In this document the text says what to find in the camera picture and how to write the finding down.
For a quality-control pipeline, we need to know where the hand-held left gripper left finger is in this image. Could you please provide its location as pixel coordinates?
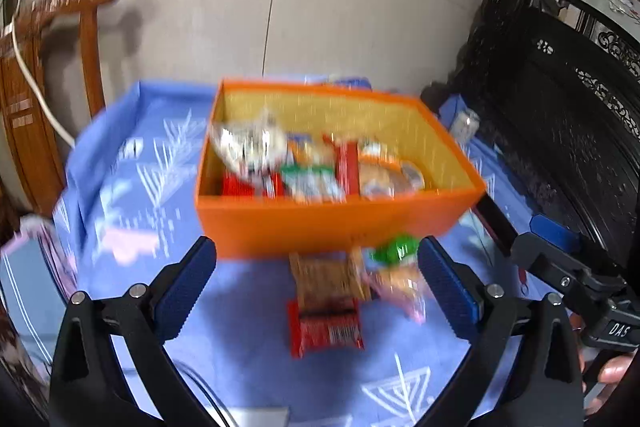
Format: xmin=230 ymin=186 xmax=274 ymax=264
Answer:
xmin=50 ymin=236 xmax=218 ymax=427

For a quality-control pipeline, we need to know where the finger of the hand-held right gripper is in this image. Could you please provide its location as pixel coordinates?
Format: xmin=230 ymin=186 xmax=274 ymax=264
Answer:
xmin=510 ymin=232 xmax=608 ymax=310
xmin=529 ymin=213 xmax=608 ymax=275

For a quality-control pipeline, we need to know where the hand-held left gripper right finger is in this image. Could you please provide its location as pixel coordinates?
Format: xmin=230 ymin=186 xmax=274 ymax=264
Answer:
xmin=416 ymin=236 xmax=586 ymax=427

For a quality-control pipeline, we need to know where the pink snack packet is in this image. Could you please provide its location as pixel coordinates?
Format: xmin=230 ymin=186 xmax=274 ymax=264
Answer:
xmin=367 ymin=234 xmax=429 ymax=324

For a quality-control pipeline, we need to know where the brown biscuit packet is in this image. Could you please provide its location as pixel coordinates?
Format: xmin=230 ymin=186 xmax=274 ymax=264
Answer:
xmin=289 ymin=249 xmax=372 ymax=309

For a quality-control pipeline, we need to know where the clear bread packet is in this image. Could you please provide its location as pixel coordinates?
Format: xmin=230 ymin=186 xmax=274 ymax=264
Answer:
xmin=359 ymin=152 xmax=427 ymax=200

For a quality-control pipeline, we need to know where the red packet with barcode label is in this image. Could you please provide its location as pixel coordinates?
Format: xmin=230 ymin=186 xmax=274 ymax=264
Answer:
xmin=286 ymin=298 xmax=365 ymax=359

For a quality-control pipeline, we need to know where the orange cardboard box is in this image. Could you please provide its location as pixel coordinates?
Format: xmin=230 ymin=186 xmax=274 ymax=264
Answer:
xmin=194 ymin=78 xmax=487 ymax=260

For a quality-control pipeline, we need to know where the clear bag of white snacks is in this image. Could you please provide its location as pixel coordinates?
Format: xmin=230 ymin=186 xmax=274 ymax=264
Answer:
xmin=209 ymin=109 xmax=291 ymax=180

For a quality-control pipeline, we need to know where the red white striped packet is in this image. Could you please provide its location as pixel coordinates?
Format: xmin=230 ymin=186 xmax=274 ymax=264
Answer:
xmin=334 ymin=141 xmax=362 ymax=196

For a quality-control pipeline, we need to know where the orange biscuit packet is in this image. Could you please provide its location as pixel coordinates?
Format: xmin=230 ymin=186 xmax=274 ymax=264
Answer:
xmin=287 ymin=134 xmax=337 ymax=164

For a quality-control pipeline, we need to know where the person's right hand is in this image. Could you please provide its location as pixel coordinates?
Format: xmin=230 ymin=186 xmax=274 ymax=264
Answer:
xmin=579 ymin=353 xmax=640 ymax=404

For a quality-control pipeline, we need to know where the black flat bar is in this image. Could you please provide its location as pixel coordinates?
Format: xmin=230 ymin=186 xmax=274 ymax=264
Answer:
xmin=474 ymin=194 xmax=522 ymax=254

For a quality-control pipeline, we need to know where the blue printed tablecloth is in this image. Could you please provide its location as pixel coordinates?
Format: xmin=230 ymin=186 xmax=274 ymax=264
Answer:
xmin=52 ymin=79 xmax=551 ymax=427

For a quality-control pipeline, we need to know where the black carved wooden furniture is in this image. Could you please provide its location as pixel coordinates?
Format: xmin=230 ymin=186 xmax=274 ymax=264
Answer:
xmin=422 ymin=0 xmax=640 ymax=288

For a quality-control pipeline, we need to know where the silver drink can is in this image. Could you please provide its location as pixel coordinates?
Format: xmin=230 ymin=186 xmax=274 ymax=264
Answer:
xmin=448 ymin=109 xmax=481 ymax=144

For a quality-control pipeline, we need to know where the grey striped cloth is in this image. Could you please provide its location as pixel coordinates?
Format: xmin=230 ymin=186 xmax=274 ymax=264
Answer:
xmin=0 ymin=217 xmax=78 ymax=358

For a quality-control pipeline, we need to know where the carved wooden chair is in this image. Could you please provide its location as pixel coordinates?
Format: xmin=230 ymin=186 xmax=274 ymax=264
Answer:
xmin=0 ymin=0 xmax=126 ymax=214

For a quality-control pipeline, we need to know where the black cable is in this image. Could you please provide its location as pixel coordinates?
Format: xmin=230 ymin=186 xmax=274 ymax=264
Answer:
xmin=179 ymin=361 xmax=236 ymax=427

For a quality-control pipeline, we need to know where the white cable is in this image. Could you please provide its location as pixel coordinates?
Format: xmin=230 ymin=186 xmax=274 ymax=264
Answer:
xmin=11 ymin=24 xmax=76 ymax=148

